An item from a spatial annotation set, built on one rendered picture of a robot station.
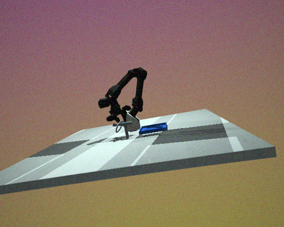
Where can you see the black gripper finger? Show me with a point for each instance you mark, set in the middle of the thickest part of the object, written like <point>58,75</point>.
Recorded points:
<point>124,115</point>
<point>116,119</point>

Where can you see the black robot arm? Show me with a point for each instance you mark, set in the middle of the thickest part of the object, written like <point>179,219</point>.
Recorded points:
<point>115,91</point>

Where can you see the blue tray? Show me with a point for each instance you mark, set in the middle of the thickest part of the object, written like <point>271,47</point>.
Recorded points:
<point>153,128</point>

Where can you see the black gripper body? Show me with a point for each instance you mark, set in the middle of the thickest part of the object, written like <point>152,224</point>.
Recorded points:
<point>124,109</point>

